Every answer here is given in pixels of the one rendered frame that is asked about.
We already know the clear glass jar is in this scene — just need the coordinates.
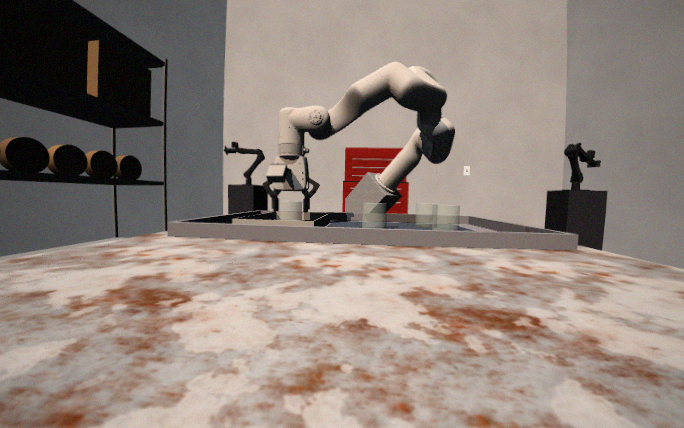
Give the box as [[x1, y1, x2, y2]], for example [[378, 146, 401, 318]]
[[362, 203, 387, 229], [415, 203, 438, 227], [432, 205, 460, 231], [280, 201, 302, 221]]

